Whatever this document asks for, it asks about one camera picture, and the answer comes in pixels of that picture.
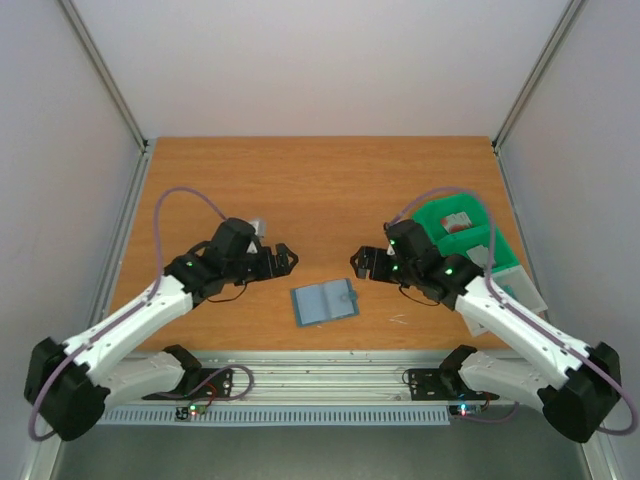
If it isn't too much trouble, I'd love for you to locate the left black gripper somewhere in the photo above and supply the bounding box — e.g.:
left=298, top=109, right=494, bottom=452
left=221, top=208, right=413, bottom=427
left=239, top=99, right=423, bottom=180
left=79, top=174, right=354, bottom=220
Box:
left=226, top=244, right=299, bottom=284

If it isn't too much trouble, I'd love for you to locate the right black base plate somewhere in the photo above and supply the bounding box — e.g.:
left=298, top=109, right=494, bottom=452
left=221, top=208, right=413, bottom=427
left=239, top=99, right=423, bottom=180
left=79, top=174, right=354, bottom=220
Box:
left=402, top=368, right=499, bottom=402

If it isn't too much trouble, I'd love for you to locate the circuit board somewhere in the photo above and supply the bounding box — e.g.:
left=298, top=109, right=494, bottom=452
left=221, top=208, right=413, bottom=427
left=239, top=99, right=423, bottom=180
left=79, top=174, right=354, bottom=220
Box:
left=449, top=403, right=489, bottom=417
left=174, top=405, right=208, bottom=422

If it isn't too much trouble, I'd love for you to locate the white tray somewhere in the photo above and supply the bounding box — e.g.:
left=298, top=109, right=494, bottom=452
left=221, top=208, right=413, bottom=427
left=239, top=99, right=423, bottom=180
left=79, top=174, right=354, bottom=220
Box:
left=492, top=265, right=548, bottom=314

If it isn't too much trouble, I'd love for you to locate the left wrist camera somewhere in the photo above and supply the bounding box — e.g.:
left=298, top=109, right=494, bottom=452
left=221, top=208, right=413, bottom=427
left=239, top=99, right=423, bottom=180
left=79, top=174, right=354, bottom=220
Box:
left=247, top=218, right=266, bottom=254

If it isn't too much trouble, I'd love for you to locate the left circuit board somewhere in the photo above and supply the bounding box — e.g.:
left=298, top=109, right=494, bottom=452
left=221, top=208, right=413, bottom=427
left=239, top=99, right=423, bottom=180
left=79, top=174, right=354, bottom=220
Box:
left=174, top=405, right=208, bottom=422

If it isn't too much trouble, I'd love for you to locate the grey slotted cable duct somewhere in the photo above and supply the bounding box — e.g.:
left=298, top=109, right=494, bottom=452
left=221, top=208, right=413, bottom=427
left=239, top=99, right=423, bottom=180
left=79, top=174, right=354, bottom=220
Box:
left=99, top=405, right=450, bottom=428

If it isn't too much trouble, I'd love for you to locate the right circuit board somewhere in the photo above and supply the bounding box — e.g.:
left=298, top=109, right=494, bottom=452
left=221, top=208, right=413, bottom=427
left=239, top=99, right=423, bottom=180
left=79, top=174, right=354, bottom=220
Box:
left=449, top=403, right=489, bottom=417

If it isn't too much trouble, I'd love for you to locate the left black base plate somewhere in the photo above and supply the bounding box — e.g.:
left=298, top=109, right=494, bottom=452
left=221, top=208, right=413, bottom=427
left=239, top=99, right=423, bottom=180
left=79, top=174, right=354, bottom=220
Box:
left=143, top=368, right=233, bottom=401

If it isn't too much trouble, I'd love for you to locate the blue card holder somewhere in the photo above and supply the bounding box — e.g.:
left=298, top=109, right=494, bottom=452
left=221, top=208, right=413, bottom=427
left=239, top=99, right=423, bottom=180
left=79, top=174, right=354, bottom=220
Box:
left=291, top=278, right=360, bottom=327

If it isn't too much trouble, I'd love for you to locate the teal card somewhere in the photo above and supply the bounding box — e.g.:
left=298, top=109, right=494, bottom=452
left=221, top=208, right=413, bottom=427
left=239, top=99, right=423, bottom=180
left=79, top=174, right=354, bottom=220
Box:
left=501, top=285, right=517, bottom=300

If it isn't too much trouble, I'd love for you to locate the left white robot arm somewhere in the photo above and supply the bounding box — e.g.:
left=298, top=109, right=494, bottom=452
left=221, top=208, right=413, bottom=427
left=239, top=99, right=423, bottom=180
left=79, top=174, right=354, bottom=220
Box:
left=24, top=218, right=299, bottom=441

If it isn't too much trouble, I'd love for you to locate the grey card in bin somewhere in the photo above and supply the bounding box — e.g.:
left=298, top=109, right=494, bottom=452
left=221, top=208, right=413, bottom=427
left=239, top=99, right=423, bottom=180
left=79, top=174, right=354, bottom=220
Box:
left=467, top=245, right=489, bottom=269

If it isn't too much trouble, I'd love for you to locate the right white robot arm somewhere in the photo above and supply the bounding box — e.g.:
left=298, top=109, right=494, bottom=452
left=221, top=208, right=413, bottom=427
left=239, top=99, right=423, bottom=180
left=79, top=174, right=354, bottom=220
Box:
left=350, top=220, right=622, bottom=443

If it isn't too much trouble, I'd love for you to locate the red white card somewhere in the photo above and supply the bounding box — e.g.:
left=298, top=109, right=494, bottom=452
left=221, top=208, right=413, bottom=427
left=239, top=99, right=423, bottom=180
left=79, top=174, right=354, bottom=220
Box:
left=440, top=212, right=473, bottom=234

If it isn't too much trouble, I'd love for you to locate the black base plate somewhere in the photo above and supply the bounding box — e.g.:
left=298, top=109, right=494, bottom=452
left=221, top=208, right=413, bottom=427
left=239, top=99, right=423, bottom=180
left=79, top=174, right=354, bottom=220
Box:
left=143, top=368, right=233, bottom=401
left=402, top=368, right=499, bottom=402

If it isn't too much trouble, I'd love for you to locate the green bin far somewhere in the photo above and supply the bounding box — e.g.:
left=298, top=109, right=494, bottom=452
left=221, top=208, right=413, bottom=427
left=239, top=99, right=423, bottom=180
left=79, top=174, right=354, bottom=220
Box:
left=412, top=194, right=489, bottom=255

